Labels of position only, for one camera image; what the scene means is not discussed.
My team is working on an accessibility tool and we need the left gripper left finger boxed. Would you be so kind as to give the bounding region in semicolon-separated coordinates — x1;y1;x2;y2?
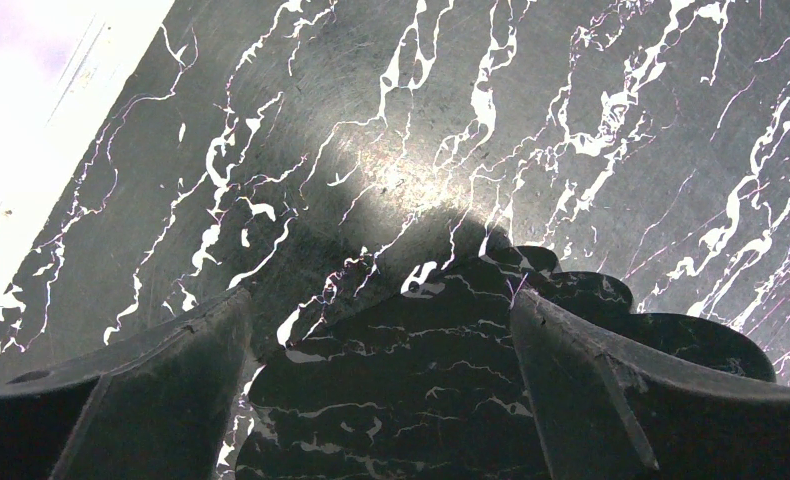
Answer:
0;288;253;479

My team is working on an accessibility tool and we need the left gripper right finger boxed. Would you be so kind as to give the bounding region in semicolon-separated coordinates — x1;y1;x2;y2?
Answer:
510;290;790;479

